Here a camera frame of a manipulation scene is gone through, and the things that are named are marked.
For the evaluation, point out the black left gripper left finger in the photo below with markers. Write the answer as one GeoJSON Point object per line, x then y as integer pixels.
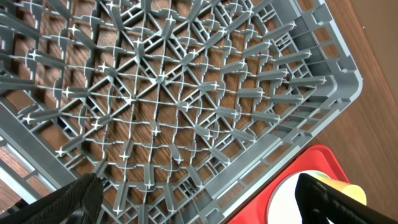
{"type": "Point", "coordinates": [78, 202]}

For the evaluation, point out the red plastic serving tray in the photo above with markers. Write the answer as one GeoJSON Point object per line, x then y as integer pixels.
{"type": "Point", "coordinates": [317, 157]}

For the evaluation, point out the grey plastic dishwasher rack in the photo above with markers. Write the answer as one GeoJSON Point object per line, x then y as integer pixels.
{"type": "Point", "coordinates": [183, 108]}

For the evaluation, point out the yellow plastic cup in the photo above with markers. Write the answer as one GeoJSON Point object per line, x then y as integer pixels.
{"type": "Point", "coordinates": [351, 190]}

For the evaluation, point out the light blue round plate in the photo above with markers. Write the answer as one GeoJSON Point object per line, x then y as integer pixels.
{"type": "Point", "coordinates": [282, 207]}

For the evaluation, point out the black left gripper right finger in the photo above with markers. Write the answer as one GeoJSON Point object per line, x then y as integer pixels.
{"type": "Point", "coordinates": [320, 203]}

